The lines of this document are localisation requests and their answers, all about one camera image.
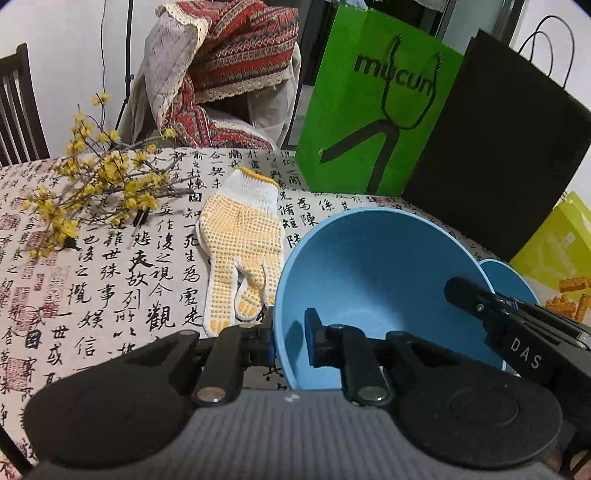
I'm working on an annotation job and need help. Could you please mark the blue bowl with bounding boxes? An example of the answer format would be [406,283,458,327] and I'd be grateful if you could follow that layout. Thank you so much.
[478,258,540,374]
[274,208,508,392]

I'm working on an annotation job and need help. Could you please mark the yellow dotted knit glove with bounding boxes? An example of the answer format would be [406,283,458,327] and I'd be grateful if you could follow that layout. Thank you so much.
[195,167,283,337]

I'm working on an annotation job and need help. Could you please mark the grey quilted lace cushion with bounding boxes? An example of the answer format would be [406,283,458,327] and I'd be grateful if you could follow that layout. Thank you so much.
[127,4,208,141]

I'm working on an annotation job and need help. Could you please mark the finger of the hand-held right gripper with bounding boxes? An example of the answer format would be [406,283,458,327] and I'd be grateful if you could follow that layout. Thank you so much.
[444,277,499,325]

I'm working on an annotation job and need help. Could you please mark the calligraphy print tablecloth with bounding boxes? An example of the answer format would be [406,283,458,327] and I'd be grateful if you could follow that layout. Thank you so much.
[0,148,504,467]

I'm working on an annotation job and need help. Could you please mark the beige cloth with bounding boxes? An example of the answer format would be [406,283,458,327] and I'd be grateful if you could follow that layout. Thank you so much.
[247,44,303,149]

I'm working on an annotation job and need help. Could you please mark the black paper bag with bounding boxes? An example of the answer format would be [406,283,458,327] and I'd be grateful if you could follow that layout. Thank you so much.
[403,16,591,263]

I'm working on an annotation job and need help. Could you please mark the dark wooden chair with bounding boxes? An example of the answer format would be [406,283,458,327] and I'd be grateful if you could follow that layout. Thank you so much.
[0,43,51,167]

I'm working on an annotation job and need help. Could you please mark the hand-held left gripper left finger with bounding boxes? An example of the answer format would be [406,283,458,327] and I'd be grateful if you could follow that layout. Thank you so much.
[108,307,278,408]

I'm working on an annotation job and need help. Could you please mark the green paper bag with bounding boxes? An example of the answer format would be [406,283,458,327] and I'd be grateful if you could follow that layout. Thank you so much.
[295,4,465,195]

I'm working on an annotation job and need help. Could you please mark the studio light on stand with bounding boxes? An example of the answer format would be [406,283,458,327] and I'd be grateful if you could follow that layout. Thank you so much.
[99,0,136,132]

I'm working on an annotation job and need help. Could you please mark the yellow flower branch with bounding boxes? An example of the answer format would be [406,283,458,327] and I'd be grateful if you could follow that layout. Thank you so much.
[21,92,197,259]

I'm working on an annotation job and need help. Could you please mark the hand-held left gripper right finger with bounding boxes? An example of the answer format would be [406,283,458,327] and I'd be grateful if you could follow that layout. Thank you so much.
[305,308,481,408]

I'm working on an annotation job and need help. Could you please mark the yellow-green snack box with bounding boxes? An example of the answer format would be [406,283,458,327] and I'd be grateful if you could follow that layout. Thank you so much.
[509,191,591,324]

